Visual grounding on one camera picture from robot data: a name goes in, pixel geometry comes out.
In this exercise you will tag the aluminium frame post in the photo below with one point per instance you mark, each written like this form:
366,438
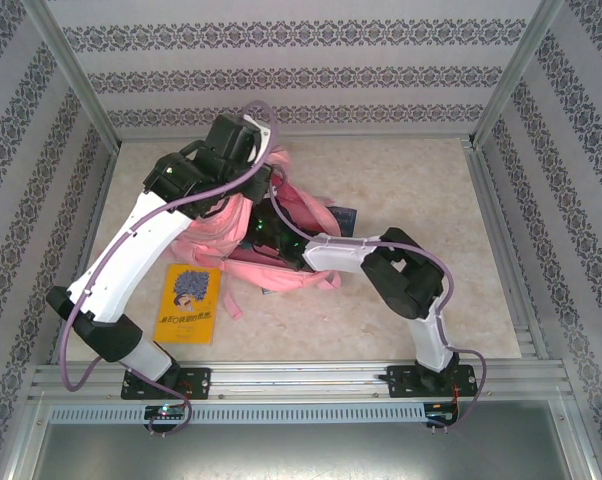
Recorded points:
76,75
516,75

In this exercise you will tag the grey metal sheet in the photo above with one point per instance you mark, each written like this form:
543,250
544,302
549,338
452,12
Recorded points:
301,455

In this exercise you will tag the pink backpack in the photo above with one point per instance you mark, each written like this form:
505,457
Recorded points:
226,225

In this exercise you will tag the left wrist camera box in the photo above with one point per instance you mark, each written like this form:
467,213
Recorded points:
263,142

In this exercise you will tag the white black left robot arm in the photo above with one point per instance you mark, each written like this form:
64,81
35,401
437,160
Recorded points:
131,250

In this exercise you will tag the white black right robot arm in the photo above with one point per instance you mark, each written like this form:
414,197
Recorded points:
341,252

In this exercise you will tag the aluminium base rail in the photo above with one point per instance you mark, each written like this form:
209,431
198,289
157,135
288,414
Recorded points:
301,380

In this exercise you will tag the yellow book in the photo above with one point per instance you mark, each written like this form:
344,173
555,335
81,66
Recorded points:
186,310

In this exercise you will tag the dark blue book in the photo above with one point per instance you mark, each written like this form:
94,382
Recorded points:
346,217

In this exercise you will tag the aluminium table side rail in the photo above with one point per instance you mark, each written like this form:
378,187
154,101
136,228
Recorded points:
100,200
496,225

